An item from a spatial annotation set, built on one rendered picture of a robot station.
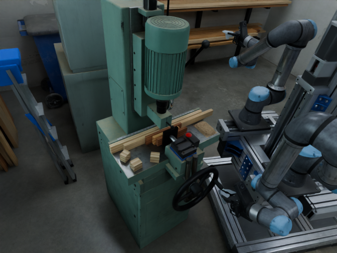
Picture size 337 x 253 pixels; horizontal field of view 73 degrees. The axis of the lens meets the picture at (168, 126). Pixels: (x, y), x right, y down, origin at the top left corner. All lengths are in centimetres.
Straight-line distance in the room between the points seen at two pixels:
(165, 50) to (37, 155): 195
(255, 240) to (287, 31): 132
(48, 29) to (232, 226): 239
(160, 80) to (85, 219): 140
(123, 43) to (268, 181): 87
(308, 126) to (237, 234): 112
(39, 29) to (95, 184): 157
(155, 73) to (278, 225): 76
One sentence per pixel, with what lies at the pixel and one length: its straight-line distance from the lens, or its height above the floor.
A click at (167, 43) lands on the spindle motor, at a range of 91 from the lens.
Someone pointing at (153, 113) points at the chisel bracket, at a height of 106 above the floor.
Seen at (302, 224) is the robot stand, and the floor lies 23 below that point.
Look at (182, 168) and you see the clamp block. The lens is 112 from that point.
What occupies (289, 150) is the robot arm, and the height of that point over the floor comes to 120.
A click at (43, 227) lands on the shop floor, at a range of 212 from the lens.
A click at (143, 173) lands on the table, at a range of 113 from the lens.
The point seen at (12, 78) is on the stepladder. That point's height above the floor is 106.
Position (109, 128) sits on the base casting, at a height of 80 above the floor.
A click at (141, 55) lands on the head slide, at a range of 106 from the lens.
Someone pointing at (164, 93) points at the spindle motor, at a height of 124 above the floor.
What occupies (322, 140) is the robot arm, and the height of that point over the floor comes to 132.
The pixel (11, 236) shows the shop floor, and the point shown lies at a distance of 217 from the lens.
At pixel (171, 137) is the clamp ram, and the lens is 119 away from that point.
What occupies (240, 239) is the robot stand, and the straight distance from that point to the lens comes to 180.
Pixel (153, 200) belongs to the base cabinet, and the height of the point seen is 59.
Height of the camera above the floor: 178
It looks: 41 degrees down
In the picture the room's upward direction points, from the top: 6 degrees clockwise
